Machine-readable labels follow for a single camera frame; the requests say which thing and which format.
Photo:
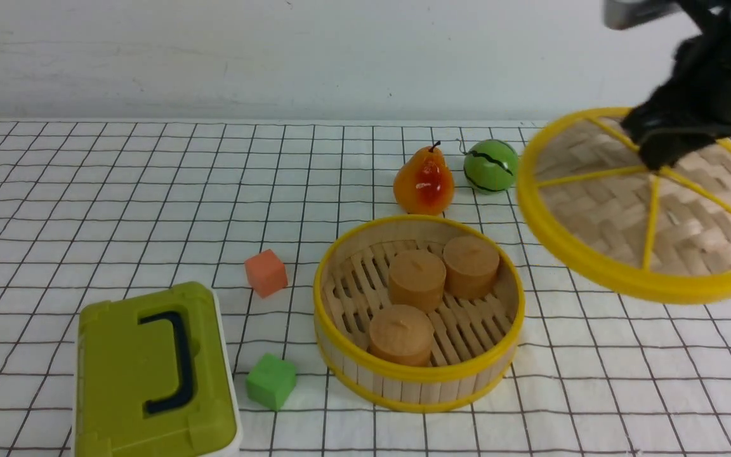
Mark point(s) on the orange foam cube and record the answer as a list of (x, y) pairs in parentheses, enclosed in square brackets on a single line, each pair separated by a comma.
[(266, 274)]

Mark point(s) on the green foam cube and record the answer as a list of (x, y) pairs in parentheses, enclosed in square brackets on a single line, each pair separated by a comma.
[(271, 381)]

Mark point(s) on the orange toy pear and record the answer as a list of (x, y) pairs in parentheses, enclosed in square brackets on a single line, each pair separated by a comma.
[(424, 185)]

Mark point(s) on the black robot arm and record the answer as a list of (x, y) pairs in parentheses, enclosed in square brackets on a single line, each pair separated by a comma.
[(713, 18)]

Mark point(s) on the bamboo steamer basket yellow rim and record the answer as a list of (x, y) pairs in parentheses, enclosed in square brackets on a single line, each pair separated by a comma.
[(475, 341)]

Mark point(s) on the white black grid tablecloth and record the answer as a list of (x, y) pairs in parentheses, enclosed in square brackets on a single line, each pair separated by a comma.
[(105, 211)]

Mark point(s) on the tan wooden cylinder front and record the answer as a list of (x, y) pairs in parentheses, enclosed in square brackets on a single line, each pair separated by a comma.
[(401, 334)]

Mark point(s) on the tan wooden cylinder back right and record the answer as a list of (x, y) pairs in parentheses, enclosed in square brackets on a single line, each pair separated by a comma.
[(472, 266)]

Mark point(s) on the green toy watermelon ball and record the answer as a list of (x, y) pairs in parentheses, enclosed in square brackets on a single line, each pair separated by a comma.
[(491, 166)]

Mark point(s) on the tan wooden cylinder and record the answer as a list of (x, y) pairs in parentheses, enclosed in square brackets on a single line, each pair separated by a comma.
[(401, 334), (417, 278), (472, 266)]

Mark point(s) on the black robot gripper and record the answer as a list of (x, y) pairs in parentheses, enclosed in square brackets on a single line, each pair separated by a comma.
[(690, 110)]

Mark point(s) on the tan wooden cylinder back left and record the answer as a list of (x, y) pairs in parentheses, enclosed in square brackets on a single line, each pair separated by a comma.
[(417, 278)]

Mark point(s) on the yellow woven steamer lid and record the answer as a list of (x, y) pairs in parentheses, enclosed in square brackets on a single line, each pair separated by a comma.
[(660, 236)]

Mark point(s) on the olive green lidded box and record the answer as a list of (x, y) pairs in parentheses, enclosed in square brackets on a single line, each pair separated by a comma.
[(153, 378)]

